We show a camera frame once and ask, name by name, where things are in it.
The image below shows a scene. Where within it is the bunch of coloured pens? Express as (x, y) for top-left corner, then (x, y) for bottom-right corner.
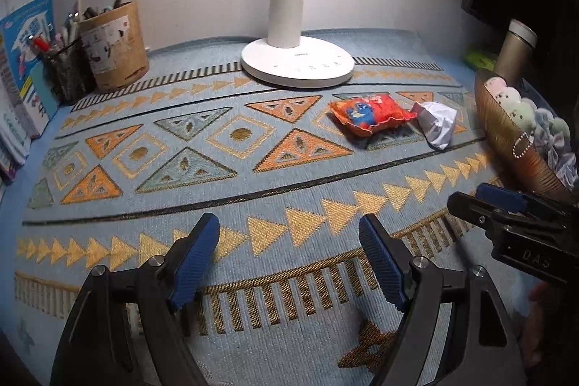
(31, 0), (83, 58)

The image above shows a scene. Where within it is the blue workbook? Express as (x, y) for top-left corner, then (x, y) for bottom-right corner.
(0, 0), (62, 138)

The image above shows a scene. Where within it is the lime green packet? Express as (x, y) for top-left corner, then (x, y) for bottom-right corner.
(466, 48), (498, 70)

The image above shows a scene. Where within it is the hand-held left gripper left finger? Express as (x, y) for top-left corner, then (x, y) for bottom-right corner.
(50, 213), (221, 386)

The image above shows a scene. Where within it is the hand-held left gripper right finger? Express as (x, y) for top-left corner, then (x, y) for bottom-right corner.
(358, 213), (528, 386)

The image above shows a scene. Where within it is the blue patterned table mat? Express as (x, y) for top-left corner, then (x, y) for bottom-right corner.
(0, 29), (579, 386)

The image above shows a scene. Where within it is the gold thermos bottle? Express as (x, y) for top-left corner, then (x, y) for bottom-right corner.
(495, 19), (538, 75)

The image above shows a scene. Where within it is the white paper ball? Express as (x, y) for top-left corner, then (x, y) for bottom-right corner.
(416, 101), (457, 150)
(545, 139), (579, 190)

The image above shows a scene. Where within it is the orange snack packet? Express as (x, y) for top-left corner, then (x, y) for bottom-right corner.
(329, 93), (419, 138)

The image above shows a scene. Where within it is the bamboo pen holder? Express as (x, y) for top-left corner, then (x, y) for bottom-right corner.
(79, 1), (150, 93)

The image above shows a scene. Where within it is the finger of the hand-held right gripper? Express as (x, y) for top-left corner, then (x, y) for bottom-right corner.
(475, 183), (528, 215)
(447, 191), (510, 233)

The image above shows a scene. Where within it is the person's right hand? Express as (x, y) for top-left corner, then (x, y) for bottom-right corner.
(520, 280), (579, 369)

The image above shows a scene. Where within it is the amber ribbed glass bowl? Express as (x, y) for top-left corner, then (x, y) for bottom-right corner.
(474, 68), (579, 206)

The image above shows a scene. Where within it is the black screen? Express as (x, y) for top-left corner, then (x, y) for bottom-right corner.
(461, 0), (579, 52)

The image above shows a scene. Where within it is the white desk lamp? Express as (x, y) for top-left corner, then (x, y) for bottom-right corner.
(240, 0), (355, 88)

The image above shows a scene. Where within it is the black mesh pen cup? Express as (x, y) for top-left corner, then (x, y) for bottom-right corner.
(45, 38), (97, 105)

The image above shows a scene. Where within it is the bunch of dark pens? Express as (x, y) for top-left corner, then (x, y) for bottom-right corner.
(79, 0), (126, 23)

